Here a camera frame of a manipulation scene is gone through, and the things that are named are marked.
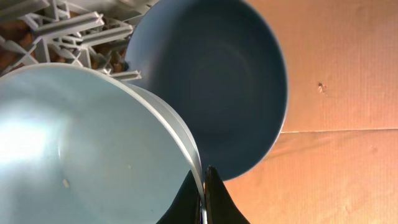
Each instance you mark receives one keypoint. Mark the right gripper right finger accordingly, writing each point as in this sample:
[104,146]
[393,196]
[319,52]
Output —
[220,207]

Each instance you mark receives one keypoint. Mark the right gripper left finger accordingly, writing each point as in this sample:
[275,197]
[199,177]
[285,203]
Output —
[185,208]

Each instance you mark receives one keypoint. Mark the light blue rice bowl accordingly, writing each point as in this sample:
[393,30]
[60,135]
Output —
[78,146]

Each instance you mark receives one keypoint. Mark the dark blue plate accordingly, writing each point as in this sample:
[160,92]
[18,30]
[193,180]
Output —
[219,66]

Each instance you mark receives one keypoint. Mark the grey dishwasher rack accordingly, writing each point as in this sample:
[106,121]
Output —
[91,34]

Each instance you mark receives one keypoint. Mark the brown cardboard sheet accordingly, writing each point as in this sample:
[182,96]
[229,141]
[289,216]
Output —
[336,159]

